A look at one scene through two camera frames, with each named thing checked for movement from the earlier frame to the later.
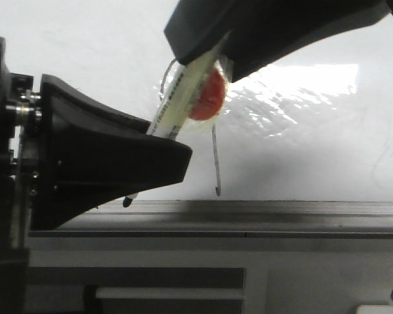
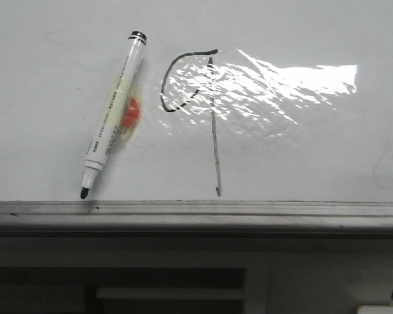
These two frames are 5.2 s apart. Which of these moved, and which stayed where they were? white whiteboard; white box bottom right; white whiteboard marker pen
Moved: white whiteboard marker pen
Stayed: white box bottom right; white whiteboard
